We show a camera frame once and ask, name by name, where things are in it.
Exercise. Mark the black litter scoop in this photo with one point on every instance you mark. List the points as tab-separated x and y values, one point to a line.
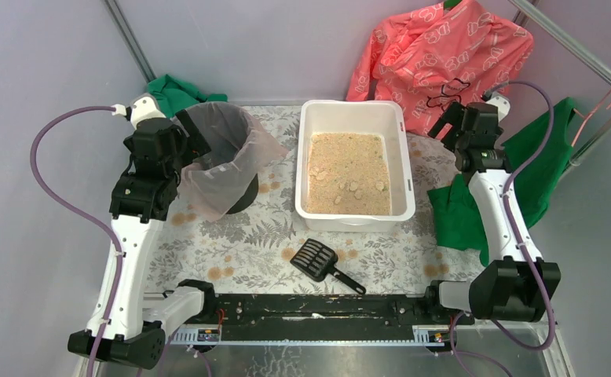
317	261

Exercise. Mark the floral table mat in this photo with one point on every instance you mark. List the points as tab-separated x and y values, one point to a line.
250	252

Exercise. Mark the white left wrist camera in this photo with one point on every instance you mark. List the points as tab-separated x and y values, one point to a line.
143	108

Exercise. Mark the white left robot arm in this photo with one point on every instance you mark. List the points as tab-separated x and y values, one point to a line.
120	331

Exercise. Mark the pink patterned garment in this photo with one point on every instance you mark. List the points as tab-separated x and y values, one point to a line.
426	59

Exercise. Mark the black trash bin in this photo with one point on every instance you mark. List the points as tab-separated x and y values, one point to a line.
216	184

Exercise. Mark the pink plastic bin liner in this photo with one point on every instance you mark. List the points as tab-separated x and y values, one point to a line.
260	150

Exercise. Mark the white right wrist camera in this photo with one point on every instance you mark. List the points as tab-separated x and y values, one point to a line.
502	103

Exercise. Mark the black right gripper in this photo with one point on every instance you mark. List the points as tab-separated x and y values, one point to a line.
451	116

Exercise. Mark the green shirt on right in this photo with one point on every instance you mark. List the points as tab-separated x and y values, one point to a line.
457	221

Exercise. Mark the green shirt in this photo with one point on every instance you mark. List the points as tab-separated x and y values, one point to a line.
457	221
174	95

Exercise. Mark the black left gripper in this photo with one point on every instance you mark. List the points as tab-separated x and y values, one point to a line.
181	138

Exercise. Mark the metal clothes rack bar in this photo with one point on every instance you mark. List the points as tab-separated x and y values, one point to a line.
583	54

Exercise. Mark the green shirt back left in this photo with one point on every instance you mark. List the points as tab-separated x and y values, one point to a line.
174	95

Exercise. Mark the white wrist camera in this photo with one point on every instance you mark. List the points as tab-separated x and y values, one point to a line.
143	108
502	103

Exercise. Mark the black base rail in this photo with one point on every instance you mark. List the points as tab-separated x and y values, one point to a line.
318	320

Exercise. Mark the beige cat litter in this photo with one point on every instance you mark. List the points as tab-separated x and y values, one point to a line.
347	174

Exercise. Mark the white litter box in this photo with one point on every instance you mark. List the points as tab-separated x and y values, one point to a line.
382	118

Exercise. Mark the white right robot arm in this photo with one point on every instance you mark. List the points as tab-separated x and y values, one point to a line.
517	281

